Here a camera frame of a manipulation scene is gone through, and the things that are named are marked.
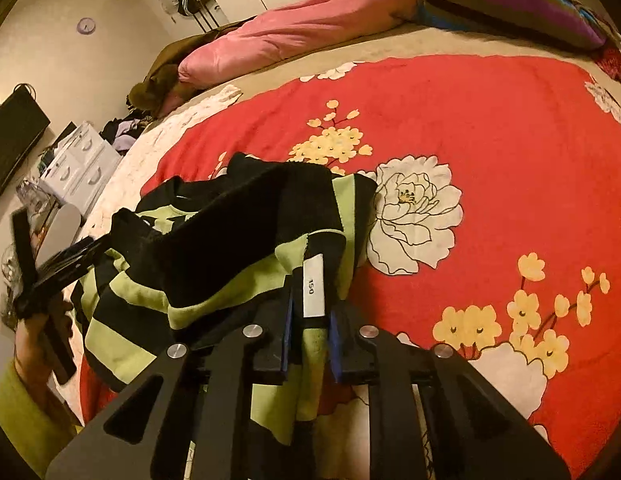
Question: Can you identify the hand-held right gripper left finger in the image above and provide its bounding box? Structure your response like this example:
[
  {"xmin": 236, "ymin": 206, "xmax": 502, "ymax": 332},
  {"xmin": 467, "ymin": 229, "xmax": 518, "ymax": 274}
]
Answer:
[{"xmin": 45, "ymin": 272, "xmax": 304, "ymax": 480}]

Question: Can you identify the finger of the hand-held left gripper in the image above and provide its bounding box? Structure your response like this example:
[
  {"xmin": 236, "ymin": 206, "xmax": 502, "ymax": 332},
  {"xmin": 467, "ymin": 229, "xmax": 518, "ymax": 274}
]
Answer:
[
  {"xmin": 33, "ymin": 245, "xmax": 114, "ymax": 306},
  {"xmin": 38, "ymin": 240, "xmax": 98, "ymax": 273}
]

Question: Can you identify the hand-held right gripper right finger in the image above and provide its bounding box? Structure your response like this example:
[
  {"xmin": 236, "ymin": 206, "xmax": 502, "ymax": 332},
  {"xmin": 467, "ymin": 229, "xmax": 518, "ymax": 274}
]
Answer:
[{"xmin": 328, "ymin": 305, "xmax": 571, "ymax": 480}]

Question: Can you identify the green black striped frog sweater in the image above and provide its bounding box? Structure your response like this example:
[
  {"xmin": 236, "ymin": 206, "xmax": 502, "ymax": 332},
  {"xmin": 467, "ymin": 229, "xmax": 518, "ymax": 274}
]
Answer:
[{"xmin": 70, "ymin": 152, "xmax": 379, "ymax": 446}]

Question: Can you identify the person's left forearm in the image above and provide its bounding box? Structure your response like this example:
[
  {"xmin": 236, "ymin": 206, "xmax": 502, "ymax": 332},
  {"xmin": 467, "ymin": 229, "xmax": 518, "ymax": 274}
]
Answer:
[{"xmin": 0, "ymin": 360, "xmax": 86, "ymax": 478}]

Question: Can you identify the pile of clothes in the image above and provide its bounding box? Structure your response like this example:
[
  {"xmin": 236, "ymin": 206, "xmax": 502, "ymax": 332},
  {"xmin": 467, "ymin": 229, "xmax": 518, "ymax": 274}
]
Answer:
[{"xmin": 99, "ymin": 115, "xmax": 151, "ymax": 156}]

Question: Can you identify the person's left hand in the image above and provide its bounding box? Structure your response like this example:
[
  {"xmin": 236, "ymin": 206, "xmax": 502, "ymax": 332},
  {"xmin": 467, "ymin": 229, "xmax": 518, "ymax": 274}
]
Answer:
[{"xmin": 14, "ymin": 300, "xmax": 76, "ymax": 391}]

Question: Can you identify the cluttered side table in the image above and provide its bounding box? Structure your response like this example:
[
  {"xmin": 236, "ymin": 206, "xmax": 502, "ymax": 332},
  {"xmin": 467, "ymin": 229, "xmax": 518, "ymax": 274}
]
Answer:
[{"xmin": 0, "ymin": 180, "xmax": 56, "ymax": 326}]

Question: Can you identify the white drawer chest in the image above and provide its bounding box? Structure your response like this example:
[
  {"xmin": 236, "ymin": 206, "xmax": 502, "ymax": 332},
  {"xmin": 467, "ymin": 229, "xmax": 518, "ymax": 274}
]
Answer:
[{"xmin": 39, "ymin": 121, "xmax": 122, "ymax": 211}]

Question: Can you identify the black television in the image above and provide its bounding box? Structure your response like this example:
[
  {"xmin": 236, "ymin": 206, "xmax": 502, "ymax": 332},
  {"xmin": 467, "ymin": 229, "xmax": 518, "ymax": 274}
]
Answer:
[{"xmin": 0, "ymin": 87, "xmax": 51, "ymax": 206}]

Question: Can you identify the white patterned quilt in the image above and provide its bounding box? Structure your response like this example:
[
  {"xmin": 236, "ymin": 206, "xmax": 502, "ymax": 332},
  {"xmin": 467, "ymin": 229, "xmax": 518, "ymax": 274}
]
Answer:
[{"xmin": 80, "ymin": 85, "xmax": 241, "ymax": 246}]

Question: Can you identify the brown fur-trimmed coat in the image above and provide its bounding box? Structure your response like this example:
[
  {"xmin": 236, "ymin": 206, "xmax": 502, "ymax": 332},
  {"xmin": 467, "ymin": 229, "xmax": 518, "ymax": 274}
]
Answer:
[{"xmin": 128, "ymin": 20, "xmax": 256, "ymax": 116}]

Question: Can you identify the red floral blanket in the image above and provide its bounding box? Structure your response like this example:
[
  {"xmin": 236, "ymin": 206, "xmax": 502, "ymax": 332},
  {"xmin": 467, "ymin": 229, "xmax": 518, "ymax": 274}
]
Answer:
[{"xmin": 78, "ymin": 55, "xmax": 621, "ymax": 480}]

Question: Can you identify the pink quilt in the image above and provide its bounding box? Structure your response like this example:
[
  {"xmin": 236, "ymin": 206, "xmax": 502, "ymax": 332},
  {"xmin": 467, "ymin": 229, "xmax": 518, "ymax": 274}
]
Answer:
[{"xmin": 178, "ymin": 0, "xmax": 426, "ymax": 86}]

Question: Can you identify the dark red pillow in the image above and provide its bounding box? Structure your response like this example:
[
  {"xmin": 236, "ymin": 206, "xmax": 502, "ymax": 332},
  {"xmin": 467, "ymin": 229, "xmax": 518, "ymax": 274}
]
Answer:
[{"xmin": 593, "ymin": 45, "xmax": 621, "ymax": 86}]

